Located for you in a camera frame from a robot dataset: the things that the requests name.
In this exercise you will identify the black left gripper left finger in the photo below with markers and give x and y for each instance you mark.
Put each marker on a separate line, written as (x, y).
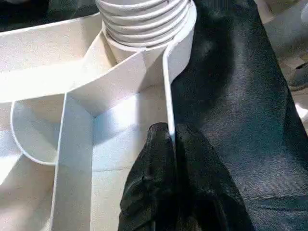
(150, 192)

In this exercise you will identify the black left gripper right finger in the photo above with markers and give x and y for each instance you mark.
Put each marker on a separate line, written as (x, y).
(207, 202)

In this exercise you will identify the white plastic table top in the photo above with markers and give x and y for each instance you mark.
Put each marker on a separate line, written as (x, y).
(115, 82)

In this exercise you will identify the white plastic table leg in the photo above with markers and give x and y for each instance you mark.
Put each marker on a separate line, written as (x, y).
(144, 19)

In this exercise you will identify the black work mat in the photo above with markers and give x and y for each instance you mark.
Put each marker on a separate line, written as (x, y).
(240, 144)

